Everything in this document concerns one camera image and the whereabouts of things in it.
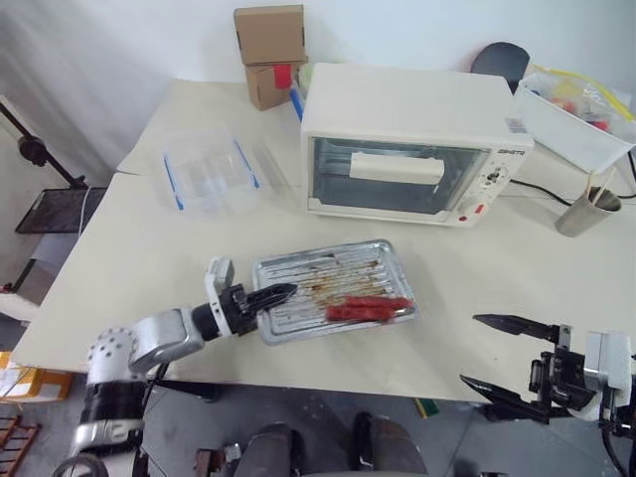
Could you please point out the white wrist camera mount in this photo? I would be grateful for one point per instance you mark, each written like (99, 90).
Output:
(218, 278)
(611, 358)

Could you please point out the wooden chopstick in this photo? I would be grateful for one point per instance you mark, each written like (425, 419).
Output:
(589, 184)
(605, 185)

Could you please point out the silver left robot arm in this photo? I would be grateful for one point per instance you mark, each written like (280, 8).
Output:
(159, 333)

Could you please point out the black stand pole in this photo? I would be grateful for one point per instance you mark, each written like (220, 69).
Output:
(35, 146)

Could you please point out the silver metal baking tray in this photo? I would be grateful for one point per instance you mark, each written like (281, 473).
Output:
(348, 268)

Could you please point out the black chair back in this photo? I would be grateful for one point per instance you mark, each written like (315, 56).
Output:
(499, 59)

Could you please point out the grey metal cup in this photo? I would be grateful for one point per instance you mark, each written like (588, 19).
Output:
(586, 216)

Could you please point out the white toaster oven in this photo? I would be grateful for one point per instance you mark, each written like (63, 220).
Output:
(397, 109)

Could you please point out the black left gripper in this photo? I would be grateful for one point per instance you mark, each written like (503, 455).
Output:
(234, 310)

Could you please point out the black stand tray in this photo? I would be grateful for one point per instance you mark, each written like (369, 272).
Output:
(54, 211)

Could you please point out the clear zip bag yellow seal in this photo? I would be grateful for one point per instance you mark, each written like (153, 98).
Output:
(586, 92)

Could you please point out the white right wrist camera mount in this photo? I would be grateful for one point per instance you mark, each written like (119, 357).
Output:
(611, 358)

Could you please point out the blue white flat package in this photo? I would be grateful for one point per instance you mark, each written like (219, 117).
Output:
(296, 102)

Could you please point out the green yellow small item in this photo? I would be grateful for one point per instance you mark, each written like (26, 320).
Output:
(428, 407)

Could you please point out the red-brown wooden rack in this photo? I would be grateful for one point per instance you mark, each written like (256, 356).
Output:
(15, 444)

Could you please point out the small cardboard box red tape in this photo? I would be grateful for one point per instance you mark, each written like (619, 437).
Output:
(266, 87)

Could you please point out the white plastic bin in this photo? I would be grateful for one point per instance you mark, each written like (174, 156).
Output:
(566, 129)

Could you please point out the large brown cardboard box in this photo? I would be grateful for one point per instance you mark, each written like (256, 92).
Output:
(270, 32)

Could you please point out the dark rounded shape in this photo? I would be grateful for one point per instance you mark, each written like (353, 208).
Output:
(392, 444)
(270, 449)

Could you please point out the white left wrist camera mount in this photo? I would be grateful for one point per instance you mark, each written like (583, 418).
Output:
(218, 278)

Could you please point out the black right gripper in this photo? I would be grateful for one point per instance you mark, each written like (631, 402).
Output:
(564, 372)

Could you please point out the clear plastic container blue clips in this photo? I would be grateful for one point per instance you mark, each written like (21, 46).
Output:
(208, 171)

